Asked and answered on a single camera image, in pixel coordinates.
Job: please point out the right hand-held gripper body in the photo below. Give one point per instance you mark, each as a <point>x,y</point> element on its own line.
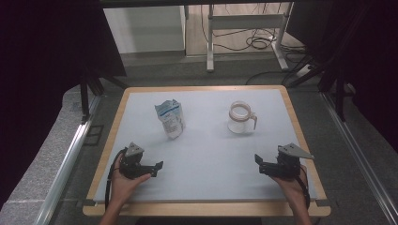
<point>286,167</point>

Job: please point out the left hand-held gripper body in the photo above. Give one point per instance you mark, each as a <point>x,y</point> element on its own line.
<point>133,164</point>

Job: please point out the person's right hand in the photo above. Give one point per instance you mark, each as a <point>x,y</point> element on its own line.
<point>294,190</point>

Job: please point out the person's left hand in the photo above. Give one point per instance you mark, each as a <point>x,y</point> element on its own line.
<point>123,189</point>

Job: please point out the light grey table mat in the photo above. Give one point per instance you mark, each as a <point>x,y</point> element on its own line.
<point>140,125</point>

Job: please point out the wooden table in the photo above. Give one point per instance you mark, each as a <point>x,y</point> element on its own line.
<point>297,210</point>

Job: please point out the black square floor plate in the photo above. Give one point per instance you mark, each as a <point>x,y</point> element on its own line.
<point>93,135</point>

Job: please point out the black mat corner clip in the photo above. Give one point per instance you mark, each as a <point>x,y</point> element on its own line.
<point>86,203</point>
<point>323,202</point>

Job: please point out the black tripod stand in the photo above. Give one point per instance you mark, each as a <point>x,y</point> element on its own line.
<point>84,100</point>

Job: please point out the black metal stand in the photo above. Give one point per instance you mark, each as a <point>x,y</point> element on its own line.
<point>339,93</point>

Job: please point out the white power strip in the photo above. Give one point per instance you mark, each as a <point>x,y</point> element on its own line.
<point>303,71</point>

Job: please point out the black curtain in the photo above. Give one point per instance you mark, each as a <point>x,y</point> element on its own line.
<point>375,62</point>
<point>47,62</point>

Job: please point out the white cabinet panel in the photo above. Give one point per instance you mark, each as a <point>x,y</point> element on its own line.
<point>144,29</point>

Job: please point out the aluminium floor rail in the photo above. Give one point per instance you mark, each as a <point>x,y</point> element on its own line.
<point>67,168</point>
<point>359,156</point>

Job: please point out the white metal desk frame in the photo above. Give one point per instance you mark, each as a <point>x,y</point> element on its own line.
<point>210,47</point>

